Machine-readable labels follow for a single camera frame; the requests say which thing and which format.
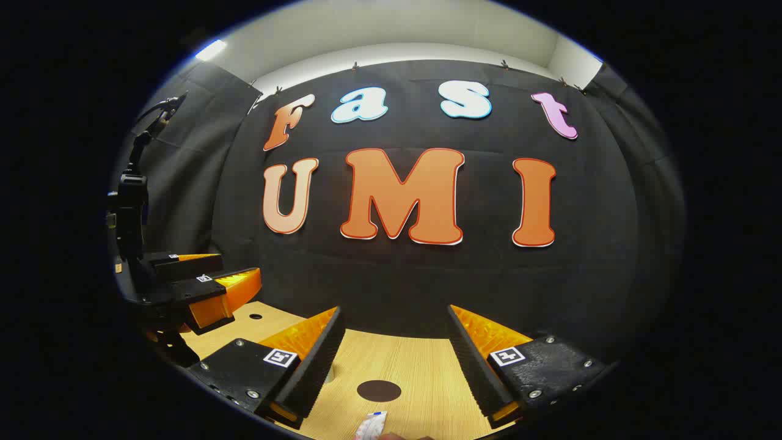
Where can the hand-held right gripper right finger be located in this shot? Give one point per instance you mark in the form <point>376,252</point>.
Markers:
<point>476,379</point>

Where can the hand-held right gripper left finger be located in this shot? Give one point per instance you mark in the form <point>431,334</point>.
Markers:
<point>317,373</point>

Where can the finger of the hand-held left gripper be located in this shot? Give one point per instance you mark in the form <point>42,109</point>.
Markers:
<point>189,294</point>
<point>189,267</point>

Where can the dark brown round coaster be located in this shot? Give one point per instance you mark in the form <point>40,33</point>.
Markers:
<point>379,391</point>

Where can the white toothpaste tube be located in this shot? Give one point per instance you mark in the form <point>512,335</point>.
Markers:
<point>369,428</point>

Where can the wooden desktop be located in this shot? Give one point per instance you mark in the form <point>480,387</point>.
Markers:
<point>421,366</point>

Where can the plain black cloth panel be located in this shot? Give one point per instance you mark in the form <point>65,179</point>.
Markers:
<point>189,183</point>

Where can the black backdrop cloth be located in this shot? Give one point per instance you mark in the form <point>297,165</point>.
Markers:
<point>427,281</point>

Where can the ceiling light panel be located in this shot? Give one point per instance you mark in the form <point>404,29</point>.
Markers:
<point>211,50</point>

